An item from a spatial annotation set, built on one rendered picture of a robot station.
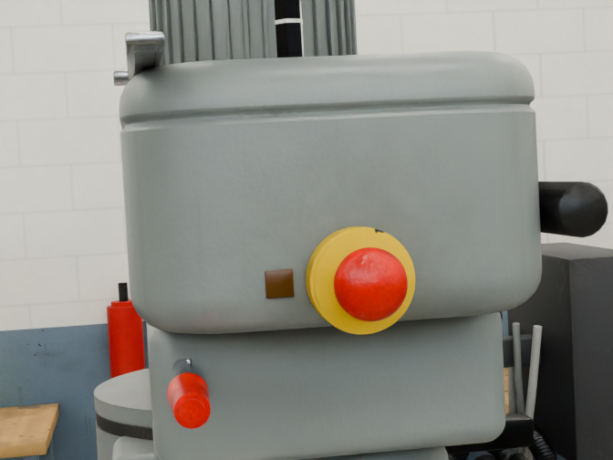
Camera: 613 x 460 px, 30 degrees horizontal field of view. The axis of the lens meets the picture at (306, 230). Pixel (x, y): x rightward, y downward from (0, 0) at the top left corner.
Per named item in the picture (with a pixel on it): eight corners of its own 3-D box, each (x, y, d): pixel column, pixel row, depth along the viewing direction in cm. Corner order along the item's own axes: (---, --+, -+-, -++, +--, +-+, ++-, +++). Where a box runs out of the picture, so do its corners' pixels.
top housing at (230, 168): (576, 313, 68) (565, 42, 67) (129, 346, 64) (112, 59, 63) (396, 258, 114) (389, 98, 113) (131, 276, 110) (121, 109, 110)
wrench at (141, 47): (184, 44, 57) (183, 27, 57) (105, 47, 57) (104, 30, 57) (171, 84, 82) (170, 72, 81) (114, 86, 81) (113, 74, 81)
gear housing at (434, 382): (517, 444, 78) (511, 298, 77) (155, 477, 74) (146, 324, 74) (402, 365, 111) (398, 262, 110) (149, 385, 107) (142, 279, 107)
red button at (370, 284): (413, 320, 61) (410, 246, 61) (339, 326, 61) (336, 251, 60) (399, 313, 64) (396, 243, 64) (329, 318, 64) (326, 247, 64)
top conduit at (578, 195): (610, 236, 71) (608, 180, 71) (546, 240, 70) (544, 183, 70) (427, 214, 115) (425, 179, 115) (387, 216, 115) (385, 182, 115)
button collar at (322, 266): (419, 330, 64) (413, 224, 64) (313, 339, 63) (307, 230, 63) (410, 326, 66) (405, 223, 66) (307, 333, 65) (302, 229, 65)
